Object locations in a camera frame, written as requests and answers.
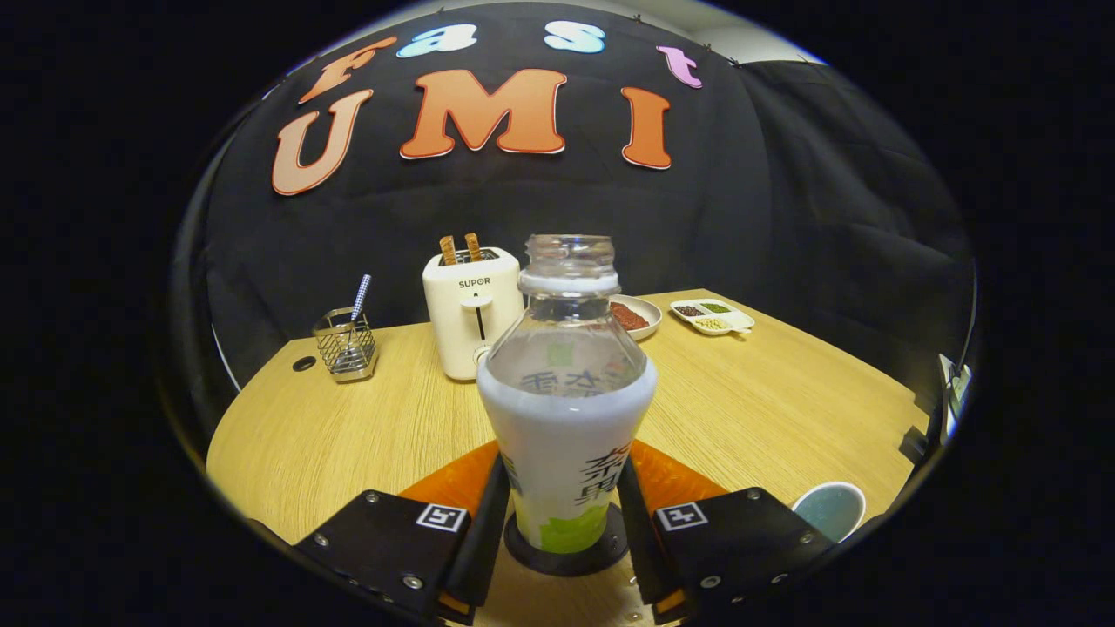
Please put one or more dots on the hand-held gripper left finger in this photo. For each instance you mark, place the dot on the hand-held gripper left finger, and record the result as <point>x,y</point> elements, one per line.
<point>483,557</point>

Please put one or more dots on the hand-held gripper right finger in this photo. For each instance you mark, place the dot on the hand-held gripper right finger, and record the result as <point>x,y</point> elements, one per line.
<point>640,549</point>

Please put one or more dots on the dark round coaster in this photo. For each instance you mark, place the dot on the dark round coaster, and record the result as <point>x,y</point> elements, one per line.
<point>566,563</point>

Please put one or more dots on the clear plastic juice bottle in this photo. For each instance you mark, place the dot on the clear plastic juice bottle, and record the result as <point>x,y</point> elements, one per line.
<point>566,435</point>

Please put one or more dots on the white cup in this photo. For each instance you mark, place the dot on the white cup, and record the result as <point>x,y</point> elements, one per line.
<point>832,509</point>

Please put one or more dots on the wooden table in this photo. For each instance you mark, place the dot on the wooden table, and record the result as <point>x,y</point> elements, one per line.
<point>348,435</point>

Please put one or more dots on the cream toaster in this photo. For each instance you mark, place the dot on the cream toaster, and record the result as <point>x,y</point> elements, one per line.
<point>457,331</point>

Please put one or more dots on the round plate with red food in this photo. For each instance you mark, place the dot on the round plate with red food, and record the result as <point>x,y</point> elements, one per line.
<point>629,318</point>

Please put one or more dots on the divided white grain dish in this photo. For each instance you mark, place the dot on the divided white grain dish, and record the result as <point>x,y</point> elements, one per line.
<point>712,318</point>

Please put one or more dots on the brown toast slice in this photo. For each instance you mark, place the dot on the brown toast slice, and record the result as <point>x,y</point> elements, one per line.
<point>448,250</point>
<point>473,247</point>

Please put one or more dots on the black backdrop cloth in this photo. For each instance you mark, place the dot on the black backdrop cloth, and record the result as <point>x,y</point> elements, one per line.
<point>784,200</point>

